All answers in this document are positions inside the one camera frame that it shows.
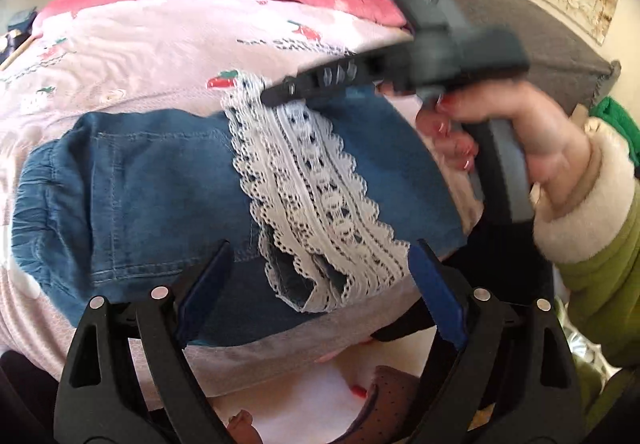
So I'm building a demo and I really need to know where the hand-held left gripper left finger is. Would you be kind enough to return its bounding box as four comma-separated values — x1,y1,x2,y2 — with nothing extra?
54,239,233,444

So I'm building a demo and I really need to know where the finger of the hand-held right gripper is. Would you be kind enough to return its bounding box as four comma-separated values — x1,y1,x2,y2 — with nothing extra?
260,48,401,108

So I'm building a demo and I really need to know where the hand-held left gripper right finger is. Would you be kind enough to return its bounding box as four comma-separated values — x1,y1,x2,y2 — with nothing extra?
409,239,586,444

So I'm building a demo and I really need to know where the blue denim pants lace trim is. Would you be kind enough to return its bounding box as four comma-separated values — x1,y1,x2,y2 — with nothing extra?
11,94,468,347

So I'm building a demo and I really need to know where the person's right forearm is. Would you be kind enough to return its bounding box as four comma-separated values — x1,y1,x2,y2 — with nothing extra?
530,117,640,370

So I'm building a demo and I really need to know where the person's right hand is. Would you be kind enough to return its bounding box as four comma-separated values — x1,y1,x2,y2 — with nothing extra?
415,79,593,205

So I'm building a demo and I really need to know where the grey padded headboard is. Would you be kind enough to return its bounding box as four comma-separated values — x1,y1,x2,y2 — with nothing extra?
422,0,621,112

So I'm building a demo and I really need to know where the brown slipper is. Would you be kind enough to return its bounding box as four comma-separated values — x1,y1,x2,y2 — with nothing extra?
350,364,431,444

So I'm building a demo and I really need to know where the green cloth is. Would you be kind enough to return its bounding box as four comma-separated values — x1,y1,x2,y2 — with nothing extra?
590,94,640,145

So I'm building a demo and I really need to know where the pink printed bedsheet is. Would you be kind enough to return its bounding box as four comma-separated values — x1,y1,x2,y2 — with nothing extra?
0,0,486,400

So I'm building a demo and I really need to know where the pile of folded clothes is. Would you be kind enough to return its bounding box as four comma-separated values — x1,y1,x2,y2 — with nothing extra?
7,9,41,32

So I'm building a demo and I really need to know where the wooden bed frame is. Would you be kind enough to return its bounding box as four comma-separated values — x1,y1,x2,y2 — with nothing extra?
0,37,36,72

